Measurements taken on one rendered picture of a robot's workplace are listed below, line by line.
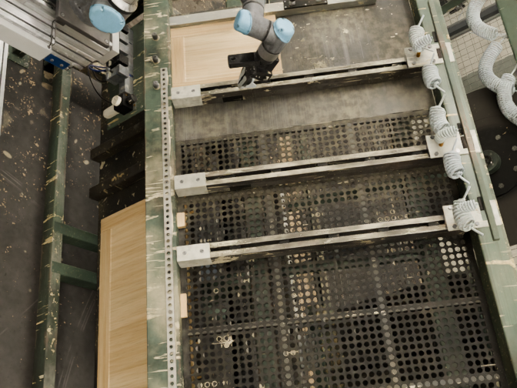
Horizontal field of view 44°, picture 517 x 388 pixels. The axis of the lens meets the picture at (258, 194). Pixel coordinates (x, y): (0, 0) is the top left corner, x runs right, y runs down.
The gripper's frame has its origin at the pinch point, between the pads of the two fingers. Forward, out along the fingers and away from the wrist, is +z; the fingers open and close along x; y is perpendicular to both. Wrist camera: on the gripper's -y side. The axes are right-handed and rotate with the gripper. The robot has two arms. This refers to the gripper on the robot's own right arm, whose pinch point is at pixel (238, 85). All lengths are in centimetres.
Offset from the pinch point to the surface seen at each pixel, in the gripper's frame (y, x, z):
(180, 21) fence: -7, 61, 38
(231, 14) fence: 13, 61, 26
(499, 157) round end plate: 128, -11, 0
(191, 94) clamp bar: -6.0, 17.3, 33.1
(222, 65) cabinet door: 8.9, 34.4, 31.1
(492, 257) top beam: 82, -72, -22
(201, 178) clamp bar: -4.2, -24.0, 31.5
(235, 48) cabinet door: 14, 43, 28
